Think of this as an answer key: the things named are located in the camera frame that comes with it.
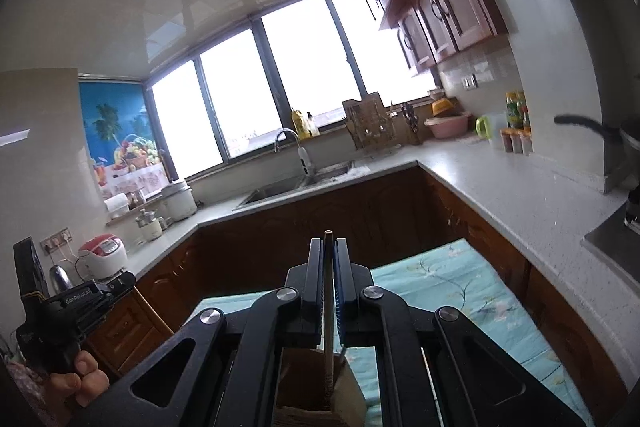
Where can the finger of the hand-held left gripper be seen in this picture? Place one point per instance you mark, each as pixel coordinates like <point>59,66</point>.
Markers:
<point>120,282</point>

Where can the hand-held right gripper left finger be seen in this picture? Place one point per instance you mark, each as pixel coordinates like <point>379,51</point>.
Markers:
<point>322,292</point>

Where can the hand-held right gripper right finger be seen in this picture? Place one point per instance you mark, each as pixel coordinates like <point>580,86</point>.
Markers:
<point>338,292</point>

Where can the dark metal chopstick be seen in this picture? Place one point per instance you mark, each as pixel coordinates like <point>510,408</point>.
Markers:
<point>328,372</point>

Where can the wooden utensil holder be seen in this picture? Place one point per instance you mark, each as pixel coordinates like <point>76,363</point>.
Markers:
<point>350,402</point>

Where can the person's left hand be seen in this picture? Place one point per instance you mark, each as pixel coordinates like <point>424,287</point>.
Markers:
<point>85,377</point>

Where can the steel electric kettle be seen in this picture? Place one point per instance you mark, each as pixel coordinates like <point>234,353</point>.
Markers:
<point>60,278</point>

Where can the red and white rice cooker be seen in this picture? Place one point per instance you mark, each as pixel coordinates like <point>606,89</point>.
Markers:
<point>102,254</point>

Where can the black tower appliance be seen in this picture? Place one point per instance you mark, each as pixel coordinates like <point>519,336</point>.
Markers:
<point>27,267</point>

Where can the small white kettle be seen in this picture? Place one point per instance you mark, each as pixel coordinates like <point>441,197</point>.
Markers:
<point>150,227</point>

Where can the paper towel roll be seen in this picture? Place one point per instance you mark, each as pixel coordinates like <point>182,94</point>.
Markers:
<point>116,206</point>

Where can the large white rice cooker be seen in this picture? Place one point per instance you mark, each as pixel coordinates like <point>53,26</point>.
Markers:
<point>179,202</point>

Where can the steel kitchen sink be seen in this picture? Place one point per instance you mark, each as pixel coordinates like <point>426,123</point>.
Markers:
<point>280,192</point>

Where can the teal floral tablecloth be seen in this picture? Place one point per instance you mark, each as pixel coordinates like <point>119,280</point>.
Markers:
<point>450,277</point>

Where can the curved steel faucet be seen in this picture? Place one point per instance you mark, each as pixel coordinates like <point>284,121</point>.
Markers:
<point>302,157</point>

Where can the fruit print roller blind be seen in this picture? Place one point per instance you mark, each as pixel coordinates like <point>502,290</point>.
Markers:
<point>115,127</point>

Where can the yellow oil bottle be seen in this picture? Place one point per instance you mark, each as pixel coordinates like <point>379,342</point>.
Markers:
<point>300,124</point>

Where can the wooden knife block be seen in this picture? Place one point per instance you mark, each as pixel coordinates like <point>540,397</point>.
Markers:
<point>412,129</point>

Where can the wooden dish rack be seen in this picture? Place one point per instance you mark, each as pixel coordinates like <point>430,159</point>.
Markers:
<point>352,107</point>

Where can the pink plastic basin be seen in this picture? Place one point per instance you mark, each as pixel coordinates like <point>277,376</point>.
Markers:
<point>447,127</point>

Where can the yellow bowl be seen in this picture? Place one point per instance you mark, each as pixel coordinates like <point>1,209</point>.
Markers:
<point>441,108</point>

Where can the large kitchen window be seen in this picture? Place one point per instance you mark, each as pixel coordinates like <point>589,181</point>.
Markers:
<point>240,97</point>

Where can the white bowl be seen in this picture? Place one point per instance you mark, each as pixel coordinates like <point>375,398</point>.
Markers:
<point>436,94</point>

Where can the clear spice jar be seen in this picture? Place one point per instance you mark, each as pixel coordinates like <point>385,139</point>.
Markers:
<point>507,142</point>
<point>517,143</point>
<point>526,144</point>

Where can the seasoning bottles and jars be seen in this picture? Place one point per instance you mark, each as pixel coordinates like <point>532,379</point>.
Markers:
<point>512,109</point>

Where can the red cap sauce bottle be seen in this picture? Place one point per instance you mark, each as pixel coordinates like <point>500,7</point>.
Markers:
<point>524,112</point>

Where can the steel stove top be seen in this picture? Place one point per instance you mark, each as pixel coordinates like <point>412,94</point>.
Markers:
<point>612,244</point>

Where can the dark range hood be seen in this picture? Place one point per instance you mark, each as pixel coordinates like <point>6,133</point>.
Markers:
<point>620,57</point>

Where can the wall power socket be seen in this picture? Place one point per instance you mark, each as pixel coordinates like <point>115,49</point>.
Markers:
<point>56,241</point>

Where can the white wall switch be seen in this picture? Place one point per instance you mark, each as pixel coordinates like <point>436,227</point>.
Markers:
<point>469,82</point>

